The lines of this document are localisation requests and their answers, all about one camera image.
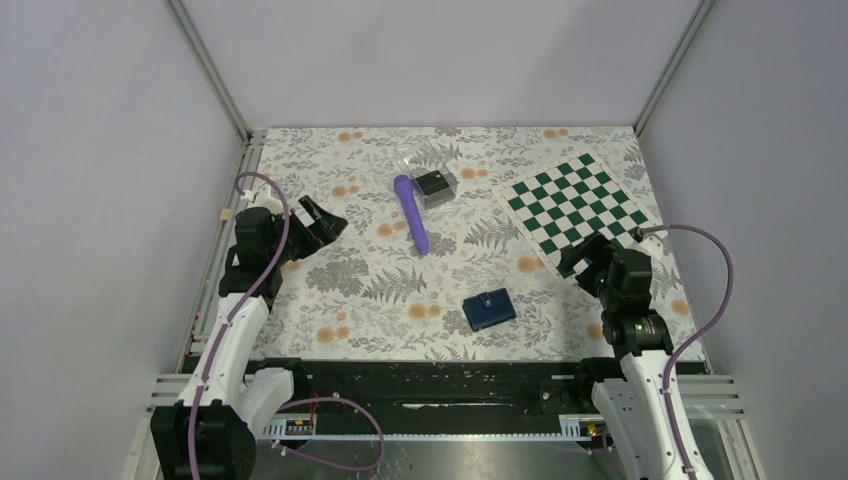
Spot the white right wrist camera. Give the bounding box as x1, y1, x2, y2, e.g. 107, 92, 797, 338
638, 232, 668, 260

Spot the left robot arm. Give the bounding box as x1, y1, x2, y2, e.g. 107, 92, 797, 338
150, 196, 349, 479

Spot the green white checkerboard mat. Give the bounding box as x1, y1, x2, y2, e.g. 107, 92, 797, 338
492, 152, 659, 278

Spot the clear plastic card box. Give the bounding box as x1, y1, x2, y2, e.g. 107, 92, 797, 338
394, 139, 457, 209

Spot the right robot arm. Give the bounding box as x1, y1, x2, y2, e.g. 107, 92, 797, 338
558, 233, 712, 479

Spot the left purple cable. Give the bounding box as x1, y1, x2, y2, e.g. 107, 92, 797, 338
186, 171, 387, 480

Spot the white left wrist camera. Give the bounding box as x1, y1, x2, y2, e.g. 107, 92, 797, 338
241, 188, 282, 210

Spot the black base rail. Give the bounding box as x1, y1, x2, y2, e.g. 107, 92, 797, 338
182, 357, 709, 439

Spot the navy blue card holder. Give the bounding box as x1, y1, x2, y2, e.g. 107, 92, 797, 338
462, 288, 517, 332

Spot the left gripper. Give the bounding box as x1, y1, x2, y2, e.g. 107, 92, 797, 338
269, 195, 348, 265

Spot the purple plastic handle tool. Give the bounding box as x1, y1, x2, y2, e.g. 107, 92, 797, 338
393, 175, 430, 256

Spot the floral patterned table mat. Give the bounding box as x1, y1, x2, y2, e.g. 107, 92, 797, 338
209, 125, 708, 363

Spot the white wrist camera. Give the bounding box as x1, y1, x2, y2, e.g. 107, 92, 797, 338
241, 188, 282, 210
638, 232, 668, 260

